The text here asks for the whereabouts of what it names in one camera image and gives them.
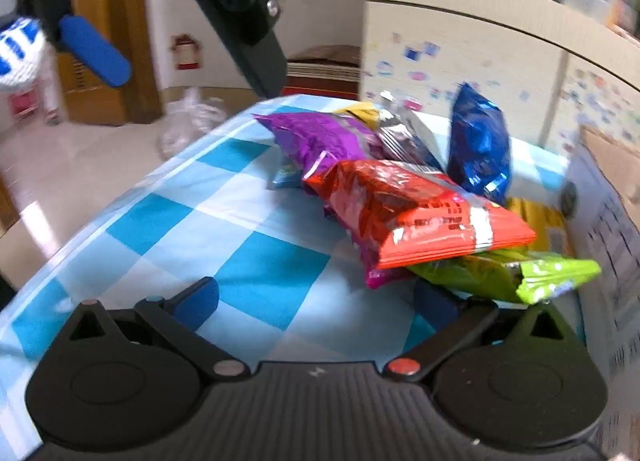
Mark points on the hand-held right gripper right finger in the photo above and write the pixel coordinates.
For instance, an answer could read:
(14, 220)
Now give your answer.
(435, 306)

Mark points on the brown and red carton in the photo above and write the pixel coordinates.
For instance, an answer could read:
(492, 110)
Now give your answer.
(325, 71)

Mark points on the silver snack packet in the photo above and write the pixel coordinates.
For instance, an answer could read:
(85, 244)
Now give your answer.
(405, 131)

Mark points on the red house wall sticker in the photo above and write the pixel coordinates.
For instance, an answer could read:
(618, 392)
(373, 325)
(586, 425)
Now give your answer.
(186, 53)

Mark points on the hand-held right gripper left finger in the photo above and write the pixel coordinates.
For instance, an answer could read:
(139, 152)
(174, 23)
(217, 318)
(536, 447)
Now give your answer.
(200, 301)

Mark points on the cream cabinet with stickers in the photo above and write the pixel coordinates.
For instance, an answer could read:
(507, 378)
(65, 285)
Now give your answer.
(450, 26)

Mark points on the blue snack packet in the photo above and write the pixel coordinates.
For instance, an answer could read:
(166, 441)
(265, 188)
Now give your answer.
(477, 141)

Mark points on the blue checkered tablecloth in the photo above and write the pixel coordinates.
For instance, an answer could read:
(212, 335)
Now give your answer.
(260, 271)

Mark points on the small yellow snack packet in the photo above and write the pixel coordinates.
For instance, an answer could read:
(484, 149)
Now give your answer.
(360, 113)

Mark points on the green snack packet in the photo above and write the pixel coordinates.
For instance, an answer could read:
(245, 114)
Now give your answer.
(500, 273)

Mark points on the pink snack packet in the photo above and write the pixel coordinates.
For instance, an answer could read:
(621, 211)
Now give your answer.
(380, 277)

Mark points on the red snack packet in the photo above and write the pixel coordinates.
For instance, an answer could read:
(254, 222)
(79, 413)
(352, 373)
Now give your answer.
(400, 211)

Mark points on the clear plastic bag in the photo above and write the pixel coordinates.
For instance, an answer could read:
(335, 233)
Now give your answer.
(190, 121)

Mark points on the cardboard box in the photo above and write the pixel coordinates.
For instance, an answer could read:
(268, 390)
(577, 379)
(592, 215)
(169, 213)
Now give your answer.
(615, 241)

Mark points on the purple snack packet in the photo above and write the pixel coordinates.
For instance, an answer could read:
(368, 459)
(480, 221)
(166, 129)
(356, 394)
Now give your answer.
(315, 138)

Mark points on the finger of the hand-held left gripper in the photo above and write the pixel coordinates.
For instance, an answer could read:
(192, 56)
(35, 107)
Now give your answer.
(250, 41)
(95, 53)

